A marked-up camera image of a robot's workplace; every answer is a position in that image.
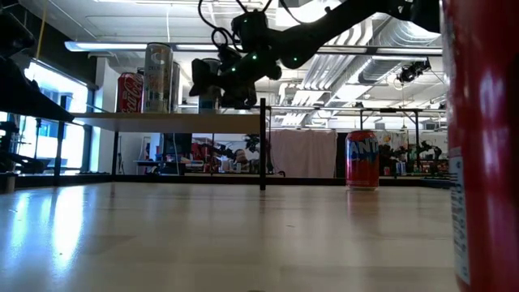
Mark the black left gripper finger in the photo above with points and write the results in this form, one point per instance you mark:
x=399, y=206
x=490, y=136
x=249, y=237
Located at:
x=24, y=95

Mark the black background rig frame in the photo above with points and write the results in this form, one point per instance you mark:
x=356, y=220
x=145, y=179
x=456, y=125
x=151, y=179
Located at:
x=417, y=138

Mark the black overhead crossbar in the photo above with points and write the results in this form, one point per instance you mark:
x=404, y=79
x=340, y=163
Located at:
x=405, y=51

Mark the black aluminium table frame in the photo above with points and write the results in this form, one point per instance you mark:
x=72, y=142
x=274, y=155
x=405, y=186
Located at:
x=308, y=181

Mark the tall white blue can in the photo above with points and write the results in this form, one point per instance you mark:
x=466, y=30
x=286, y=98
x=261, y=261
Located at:
x=211, y=104

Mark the bright window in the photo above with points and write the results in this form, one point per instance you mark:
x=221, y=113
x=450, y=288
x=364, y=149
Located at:
x=75, y=146

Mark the colourful poster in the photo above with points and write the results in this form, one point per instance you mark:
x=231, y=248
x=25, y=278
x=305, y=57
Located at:
x=391, y=142

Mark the orange Fanta can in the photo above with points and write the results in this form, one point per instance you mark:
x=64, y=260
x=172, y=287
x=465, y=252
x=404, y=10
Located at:
x=362, y=162

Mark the person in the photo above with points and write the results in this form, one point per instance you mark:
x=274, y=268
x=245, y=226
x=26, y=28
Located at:
x=242, y=156

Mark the black round overhead camera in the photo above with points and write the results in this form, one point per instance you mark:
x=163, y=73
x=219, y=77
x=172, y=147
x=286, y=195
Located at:
x=275, y=72

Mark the black monitor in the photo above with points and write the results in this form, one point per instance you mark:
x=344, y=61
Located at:
x=177, y=146

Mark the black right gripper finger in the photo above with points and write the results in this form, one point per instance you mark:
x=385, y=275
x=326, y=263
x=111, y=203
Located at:
x=200, y=77

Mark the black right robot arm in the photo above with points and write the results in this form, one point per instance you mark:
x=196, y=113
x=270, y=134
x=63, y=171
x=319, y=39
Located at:
x=344, y=28

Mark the red Coca-Cola can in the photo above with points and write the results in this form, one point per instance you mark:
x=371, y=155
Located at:
x=129, y=95

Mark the red can with white label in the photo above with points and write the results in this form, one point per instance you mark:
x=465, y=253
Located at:
x=486, y=142

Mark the long fluorescent ceiling light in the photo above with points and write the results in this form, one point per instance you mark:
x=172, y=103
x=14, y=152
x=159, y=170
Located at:
x=105, y=46

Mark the wooden shelf with black legs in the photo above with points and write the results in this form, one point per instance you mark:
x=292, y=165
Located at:
x=170, y=123

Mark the white curtain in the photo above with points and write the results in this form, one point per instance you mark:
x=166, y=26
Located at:
x=304, y=154

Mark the silver ventilation duct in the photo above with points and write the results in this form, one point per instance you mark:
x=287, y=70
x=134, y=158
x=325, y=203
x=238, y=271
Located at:
x=385, y=67

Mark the black ceiling spotlight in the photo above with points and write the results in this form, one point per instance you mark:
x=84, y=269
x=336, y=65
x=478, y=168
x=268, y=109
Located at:
x=411, y=72

